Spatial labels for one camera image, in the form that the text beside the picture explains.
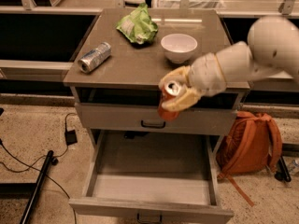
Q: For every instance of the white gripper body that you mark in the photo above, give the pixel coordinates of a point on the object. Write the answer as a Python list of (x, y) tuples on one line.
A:
[(206, 74)]

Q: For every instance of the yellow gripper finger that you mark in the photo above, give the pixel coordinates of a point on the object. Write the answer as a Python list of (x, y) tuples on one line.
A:
[(180, 75), (177, 97)]

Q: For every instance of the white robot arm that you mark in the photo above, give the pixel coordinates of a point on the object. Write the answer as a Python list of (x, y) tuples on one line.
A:
[(272, 46)]

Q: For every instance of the silver can lying sideways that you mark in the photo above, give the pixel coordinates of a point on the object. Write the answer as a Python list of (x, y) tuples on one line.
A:
[(94, 58)]

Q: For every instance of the grey drawer cabinet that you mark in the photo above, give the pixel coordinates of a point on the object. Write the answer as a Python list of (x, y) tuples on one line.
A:
[(130, 76)]

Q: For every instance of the closed top drawer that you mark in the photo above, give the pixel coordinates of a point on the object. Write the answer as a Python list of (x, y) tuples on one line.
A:
[(146, 119)]

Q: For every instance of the open middle drawer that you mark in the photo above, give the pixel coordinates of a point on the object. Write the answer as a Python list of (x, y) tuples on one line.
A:
[(153, 178)]

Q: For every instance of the white bowl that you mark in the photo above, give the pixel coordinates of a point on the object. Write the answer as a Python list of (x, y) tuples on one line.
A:
[(178, 48)]

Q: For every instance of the green chip bag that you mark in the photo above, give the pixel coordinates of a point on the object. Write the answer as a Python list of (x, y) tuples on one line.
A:
[(138, 27)]

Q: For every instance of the orange backpack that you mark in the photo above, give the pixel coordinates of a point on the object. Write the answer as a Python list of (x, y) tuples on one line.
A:
[(253, 143)]

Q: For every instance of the black stand foot right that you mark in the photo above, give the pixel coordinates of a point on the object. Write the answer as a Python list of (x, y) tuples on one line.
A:
[(282, 173)]

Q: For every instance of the black power adapter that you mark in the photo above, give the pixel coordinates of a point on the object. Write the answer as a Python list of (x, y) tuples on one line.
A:
[(70, 137)]

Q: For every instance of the black bar on floor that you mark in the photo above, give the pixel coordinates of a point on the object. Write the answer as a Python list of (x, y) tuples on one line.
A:
[(37, 188)]

